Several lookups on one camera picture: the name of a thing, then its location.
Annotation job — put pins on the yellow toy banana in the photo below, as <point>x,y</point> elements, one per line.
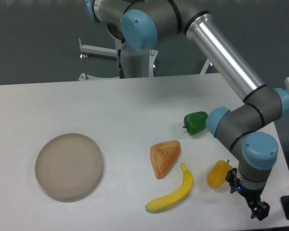
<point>168,201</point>

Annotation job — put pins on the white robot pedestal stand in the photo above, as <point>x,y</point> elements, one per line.
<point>173,56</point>

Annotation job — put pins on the orange toy triangular bread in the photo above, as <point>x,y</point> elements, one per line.
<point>163,156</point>

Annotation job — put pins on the yellow toy bell pepper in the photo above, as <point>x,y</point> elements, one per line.
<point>217,174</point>

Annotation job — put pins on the green toy bell pepper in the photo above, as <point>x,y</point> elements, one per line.
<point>195,122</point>

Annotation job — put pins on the beige round plate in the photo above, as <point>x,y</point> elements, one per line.
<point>68,167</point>

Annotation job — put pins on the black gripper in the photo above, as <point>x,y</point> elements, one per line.
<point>251,191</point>

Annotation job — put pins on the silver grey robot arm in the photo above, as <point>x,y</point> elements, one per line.
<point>144,23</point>

